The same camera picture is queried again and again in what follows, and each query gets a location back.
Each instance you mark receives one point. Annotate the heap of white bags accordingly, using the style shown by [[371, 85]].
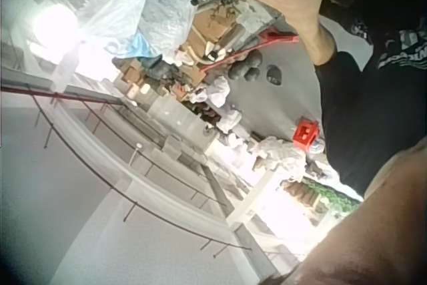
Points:
[[217, 94]]

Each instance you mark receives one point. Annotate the heap of white sacks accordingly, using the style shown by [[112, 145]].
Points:
[[283, 155]]

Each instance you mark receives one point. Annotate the white plastic bag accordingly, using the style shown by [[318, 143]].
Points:
[[113, 11]]

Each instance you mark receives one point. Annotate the red plastic crate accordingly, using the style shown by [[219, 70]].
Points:
[[305, 133]]

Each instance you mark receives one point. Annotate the green plants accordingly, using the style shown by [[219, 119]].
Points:
[[333, 200]]

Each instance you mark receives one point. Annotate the white concrete pillar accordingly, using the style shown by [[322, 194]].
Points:
[[253, 195]]

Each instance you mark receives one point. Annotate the translucent printed plastic bag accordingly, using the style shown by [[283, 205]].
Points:
[[166, 14]]

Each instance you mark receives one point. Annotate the heap of cardboard boxes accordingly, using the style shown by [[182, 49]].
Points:
[[207, 31]]

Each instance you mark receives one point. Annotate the dark metal railing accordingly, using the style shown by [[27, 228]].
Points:
[[100, 121]]

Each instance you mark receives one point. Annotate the dark round object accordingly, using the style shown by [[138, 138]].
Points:
[[253, 59], [238, 71], [274, 74]]

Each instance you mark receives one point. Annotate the blue plastic bag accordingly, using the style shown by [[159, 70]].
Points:
[[143, 46]]

